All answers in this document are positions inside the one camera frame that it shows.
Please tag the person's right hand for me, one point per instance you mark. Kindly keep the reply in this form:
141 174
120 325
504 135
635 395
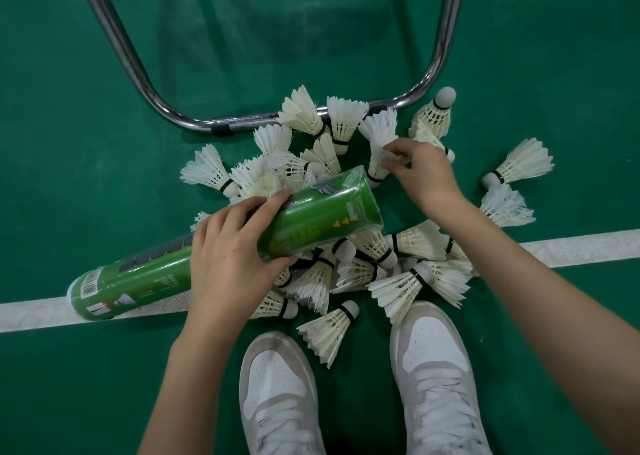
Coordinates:
430 175

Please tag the person's left hand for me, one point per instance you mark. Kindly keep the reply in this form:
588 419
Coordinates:
225 270

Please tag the single feather shuttlecock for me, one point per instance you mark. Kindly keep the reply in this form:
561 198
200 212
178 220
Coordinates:
377 127

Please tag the bright green glossy shuttlecock tube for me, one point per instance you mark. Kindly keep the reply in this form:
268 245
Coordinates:
140 285

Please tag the pile of white shuttlecocks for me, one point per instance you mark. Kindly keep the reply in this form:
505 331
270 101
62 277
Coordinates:
300 112

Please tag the black chair with chrome frame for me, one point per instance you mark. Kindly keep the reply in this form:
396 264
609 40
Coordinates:
448 20

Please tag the person's right forearm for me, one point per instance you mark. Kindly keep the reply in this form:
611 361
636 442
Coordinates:
550 320

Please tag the person's left forearm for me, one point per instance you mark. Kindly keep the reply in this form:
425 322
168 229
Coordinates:
185 399

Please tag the person's left shoe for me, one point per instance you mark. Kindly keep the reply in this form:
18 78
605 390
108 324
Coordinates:
277 387

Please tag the person's shoe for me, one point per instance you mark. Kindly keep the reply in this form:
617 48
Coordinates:
435 364
277 387

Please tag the person's right shoe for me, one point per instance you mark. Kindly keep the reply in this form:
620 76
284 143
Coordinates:
435 364

